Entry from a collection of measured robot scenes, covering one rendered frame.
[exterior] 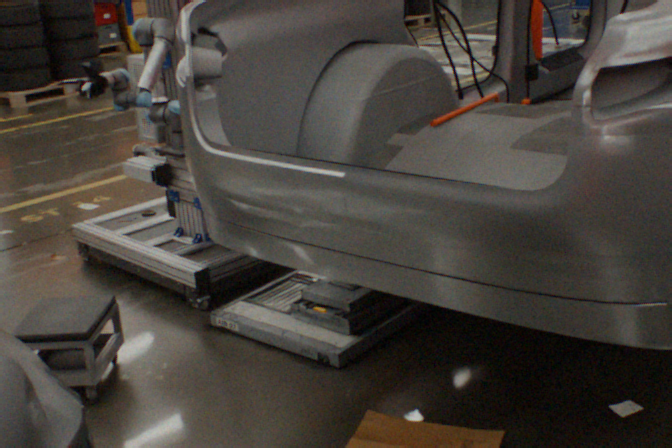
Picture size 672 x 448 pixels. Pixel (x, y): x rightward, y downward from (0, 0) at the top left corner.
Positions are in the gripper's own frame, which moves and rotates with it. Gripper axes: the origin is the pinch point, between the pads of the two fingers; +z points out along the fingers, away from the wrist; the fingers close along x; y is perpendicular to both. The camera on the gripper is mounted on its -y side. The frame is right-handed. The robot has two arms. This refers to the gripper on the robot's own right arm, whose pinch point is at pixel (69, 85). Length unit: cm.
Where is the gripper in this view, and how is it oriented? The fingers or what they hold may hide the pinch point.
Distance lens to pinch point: 439.6
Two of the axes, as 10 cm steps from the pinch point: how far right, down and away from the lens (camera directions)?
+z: -5.3, 3.2, -7.9
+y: -0.4, 9.2, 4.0
